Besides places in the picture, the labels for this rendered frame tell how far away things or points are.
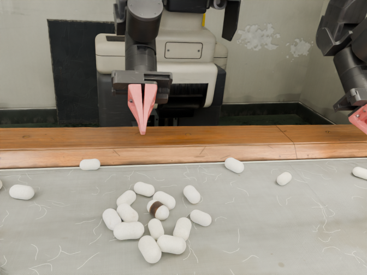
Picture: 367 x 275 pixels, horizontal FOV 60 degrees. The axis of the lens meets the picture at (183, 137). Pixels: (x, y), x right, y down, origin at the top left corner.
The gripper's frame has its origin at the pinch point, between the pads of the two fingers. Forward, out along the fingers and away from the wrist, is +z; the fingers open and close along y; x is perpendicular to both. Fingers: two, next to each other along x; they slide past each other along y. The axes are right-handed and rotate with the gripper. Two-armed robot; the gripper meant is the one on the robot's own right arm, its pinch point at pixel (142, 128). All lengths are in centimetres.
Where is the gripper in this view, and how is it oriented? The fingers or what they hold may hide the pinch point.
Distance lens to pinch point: 52.8
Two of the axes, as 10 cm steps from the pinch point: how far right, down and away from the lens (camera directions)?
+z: 0.8, 9.2, -3.8
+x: -1.7, 3.8, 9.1
